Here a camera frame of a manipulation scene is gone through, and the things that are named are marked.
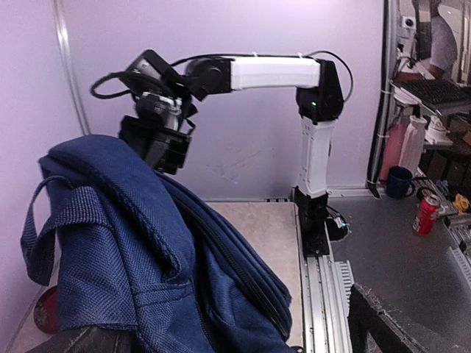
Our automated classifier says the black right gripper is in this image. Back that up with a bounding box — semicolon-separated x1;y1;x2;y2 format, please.
118;115;194;175

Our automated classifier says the red floral round plate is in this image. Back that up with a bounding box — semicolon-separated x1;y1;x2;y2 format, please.
33;286;58;335

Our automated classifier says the dark blue background mug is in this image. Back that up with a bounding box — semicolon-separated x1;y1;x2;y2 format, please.
386;166;416;199

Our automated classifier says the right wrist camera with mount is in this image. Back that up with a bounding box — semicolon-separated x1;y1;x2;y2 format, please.
135;92;183;131

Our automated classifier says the navy blue student backpack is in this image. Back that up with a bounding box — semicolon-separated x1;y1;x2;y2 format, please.
21;135;292;352

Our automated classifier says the front aluminium rail base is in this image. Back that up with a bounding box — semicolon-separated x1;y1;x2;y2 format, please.
291;187;354;352

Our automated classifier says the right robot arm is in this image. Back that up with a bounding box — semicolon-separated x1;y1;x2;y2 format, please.
118;50;347;257

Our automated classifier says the right aluminium frame post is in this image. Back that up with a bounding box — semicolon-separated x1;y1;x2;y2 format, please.
366;1;399;199

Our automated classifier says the black keyboard on stand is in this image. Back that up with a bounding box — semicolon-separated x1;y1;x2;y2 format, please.
392;79;470;116

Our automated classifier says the aluminium frame post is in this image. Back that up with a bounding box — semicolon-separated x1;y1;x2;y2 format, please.
366;1;399;199
52;0;91;135

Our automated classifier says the pink background bottle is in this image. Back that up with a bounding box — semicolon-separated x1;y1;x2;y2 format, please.
380;124;406;181

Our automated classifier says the person in white shirt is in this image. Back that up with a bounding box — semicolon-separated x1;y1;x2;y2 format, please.
411;1;458;81

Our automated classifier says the left aluminium frame post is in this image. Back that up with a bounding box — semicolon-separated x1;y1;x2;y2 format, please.
52;0;91;135

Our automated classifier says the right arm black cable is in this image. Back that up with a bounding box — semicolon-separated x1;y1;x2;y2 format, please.
90;54;236;100

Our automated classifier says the red soda can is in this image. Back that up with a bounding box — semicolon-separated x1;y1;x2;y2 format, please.
412;194;441;236

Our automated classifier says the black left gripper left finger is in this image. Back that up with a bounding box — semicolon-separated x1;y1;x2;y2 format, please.
36;327;134;353

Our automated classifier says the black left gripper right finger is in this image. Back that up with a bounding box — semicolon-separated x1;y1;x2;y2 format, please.
347;283;428;352

